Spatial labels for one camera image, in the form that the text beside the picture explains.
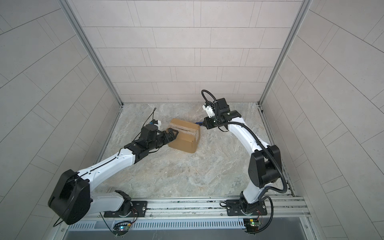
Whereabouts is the left camera black cable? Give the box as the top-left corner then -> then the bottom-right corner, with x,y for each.
131,107 -> 157,142

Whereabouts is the left green circuit board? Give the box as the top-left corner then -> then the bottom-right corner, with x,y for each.
113,221 -> 133,236

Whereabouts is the left aluminium corner post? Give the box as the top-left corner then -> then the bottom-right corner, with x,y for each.
58,0 -> 124,108

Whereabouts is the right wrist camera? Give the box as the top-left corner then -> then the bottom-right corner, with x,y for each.
203,103 -> 215,118

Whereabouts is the right aluminium corner post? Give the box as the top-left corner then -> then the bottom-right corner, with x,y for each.
258,0 -> 313,105

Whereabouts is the aluminium corner post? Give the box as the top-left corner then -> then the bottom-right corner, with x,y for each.
58,0 -> 124,108
258,0 -> 313,105

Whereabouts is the brown taped cardboard box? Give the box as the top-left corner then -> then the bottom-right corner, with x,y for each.
168,119 -> 201,154

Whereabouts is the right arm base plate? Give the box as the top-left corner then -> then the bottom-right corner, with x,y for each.
220,199 -> 268,217

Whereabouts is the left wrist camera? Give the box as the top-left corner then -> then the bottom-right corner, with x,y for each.
150,120 -> 162,128

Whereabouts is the black corrugated cable conduit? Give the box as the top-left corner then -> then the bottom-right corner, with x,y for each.
200,89 -> 288,233

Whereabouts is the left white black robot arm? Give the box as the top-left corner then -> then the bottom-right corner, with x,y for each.
48,124 -> 179,225

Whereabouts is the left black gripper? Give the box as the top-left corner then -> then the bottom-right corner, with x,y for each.
146,128 -> 180,152

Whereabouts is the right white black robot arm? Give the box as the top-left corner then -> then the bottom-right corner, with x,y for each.
202,107 -> 288,215

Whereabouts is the green circuit board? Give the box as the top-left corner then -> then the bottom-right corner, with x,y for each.
243,219 -> 262,234
113,221 -> 133,236

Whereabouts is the aluminium front rail frame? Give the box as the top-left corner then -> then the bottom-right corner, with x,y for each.
50,195 -> 316,240

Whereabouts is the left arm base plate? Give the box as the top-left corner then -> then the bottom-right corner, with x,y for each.
104,201 -> 148,218

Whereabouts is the right green circuit board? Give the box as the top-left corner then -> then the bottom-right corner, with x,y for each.
243,219 -> 262,234

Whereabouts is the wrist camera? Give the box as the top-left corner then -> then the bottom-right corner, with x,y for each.
203,103 -> 215,118
150,120 -> 162,128

